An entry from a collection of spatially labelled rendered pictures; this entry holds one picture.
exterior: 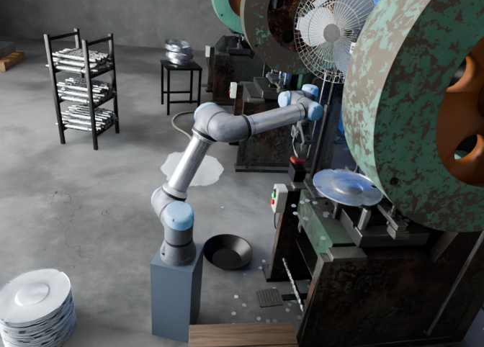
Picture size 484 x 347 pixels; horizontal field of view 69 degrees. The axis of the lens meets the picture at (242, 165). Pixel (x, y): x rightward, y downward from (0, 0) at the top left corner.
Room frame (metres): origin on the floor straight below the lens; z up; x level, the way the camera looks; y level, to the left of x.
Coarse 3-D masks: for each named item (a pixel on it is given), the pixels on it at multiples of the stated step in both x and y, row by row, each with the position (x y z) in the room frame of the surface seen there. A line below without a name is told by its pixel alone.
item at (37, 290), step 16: (32, 272) 1.13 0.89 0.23; (48, 272) 1.14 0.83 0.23; (0, 288) 1.02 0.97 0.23; (16, 288) 1.04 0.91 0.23; (32, 288) 1.04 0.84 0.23; (48, 288) 1.05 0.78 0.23; (64, 288) 1.07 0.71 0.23; (0, 304) 0.95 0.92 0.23; (16, 304) 0.96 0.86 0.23; (32, 304) 0.97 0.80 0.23; (48, 304) 0.98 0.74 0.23; (16, 320) 0.89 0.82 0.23; (32, 320) 0.89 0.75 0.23
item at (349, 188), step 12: (336, 168) 1.44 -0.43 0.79; (324, 180) 1.33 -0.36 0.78; (336, 180) 1.33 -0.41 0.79; (348, 180) 1.34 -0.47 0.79; (360, 180) 1.37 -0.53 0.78; (324, 192) 1.23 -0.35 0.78; (336, 192) 1.24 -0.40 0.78; (348, 192) 1.24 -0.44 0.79; (360, 192) 1.26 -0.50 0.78; (372, 192) 1.27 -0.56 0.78; (348, 204) 1.15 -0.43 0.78; (372, 204) 1.17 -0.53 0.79
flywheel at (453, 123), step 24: (480, 48) 0.91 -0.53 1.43; (480, 72) 0.91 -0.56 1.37; (456, 96) 0.90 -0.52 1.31; (480, 96) 0.91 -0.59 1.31; (456, 120) 0.91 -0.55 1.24; (480, 120) 0.93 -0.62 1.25; (456, 144) 0.92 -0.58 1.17; (480, 144) 0.96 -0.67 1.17; (456, 168) 0.93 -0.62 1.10; (480, 168) 0.94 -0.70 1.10
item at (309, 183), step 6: (306, 180) 1.31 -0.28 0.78; (312, 180) 1.32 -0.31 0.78; (306, 186) 1.28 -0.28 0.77; (312, 186) 1.26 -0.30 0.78; (312, 192) 1.22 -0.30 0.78; (318, 192) 1.22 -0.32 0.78; (318, 198) 1.19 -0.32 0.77; (324, 198) 1.20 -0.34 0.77; (330, 204) 1.29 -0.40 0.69; (336, 204) 1.24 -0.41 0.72; (342, 204) 1.24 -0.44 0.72; (330, 210) 1.26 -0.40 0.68; (336, 210) 1.24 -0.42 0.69; (336, 216) 1.24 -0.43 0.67
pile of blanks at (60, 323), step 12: (72, 300) 1.08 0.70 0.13; (60, 312) 0.97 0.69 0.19; (72, 312) 1.04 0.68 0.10; (0, 324) 0.89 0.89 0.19; (12, 324) 0.87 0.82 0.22; (24, 324) 0.88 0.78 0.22; (36, 324) 0.90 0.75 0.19; (48, 324) 0.93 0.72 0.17; (60, 324) 0.96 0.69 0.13; (72, 324) 1.02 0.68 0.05; (12, 336) 0.87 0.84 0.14; (24, 336) 0.88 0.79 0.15; (36, 336) 0.90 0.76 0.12; (48, 336) 0.92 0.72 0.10; (60, 336) 0.95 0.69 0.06
